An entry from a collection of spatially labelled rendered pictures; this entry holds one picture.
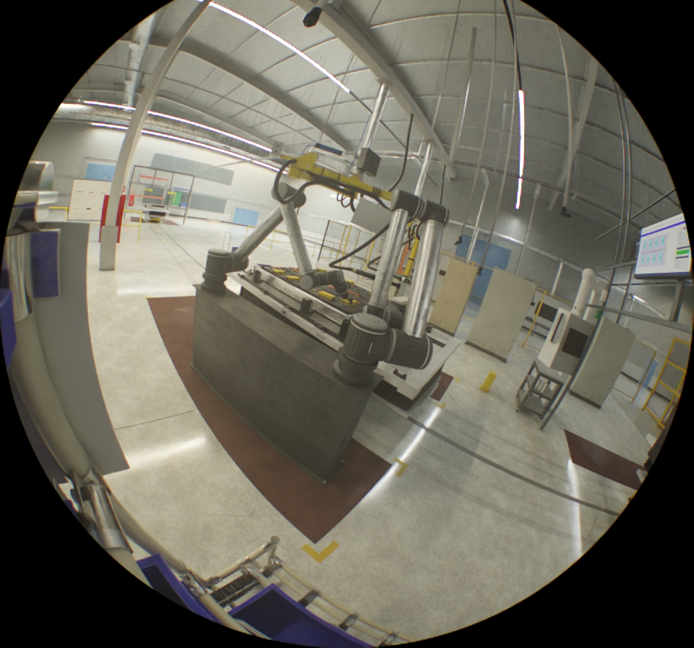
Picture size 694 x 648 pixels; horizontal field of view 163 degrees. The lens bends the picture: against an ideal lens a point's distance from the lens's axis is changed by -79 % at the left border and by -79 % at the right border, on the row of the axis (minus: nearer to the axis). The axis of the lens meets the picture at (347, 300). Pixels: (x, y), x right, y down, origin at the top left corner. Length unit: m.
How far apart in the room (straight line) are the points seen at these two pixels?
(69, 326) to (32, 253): 0.06
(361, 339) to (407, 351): 0.26
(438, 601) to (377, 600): 0.39
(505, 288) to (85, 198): 11.91
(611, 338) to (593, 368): 0.85
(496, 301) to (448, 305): 1.31
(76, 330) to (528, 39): 10.24
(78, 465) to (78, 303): 0.12
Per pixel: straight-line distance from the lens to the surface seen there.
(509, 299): 6.39
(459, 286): 6.56
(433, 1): 9.89
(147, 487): 1.90
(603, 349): 7.19
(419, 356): 1.33
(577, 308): 3.98
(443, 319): 6.69
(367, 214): 1.98
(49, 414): 0.19
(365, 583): 1.75
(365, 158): 2.12
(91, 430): 0.24
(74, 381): 0.21
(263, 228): 2.20
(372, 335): 1.22
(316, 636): 0.92
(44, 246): 0.15
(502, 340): 6.51
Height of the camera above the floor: 1.64
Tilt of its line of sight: 15 degrees down
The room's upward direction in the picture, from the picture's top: 16 degrees clockwise
